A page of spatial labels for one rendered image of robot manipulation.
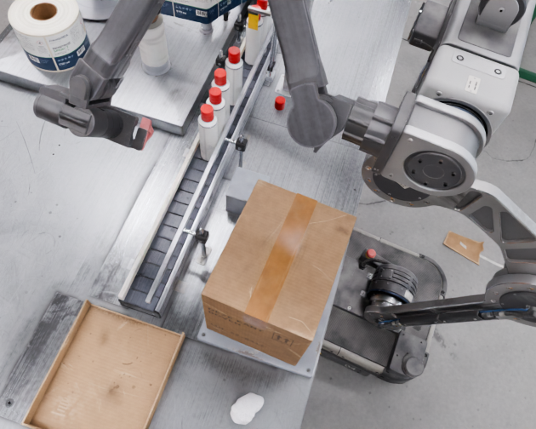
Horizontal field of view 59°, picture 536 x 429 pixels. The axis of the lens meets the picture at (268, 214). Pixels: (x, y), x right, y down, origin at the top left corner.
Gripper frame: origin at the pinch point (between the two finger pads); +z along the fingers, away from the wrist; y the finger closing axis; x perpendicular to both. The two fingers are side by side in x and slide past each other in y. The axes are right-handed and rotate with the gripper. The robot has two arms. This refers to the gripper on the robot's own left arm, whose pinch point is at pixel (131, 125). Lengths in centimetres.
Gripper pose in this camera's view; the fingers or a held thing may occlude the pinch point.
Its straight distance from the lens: 112.3
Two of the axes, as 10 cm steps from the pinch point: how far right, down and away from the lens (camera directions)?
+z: 2.0, -1.4, 9.7
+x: -3.4, 9.2, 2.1
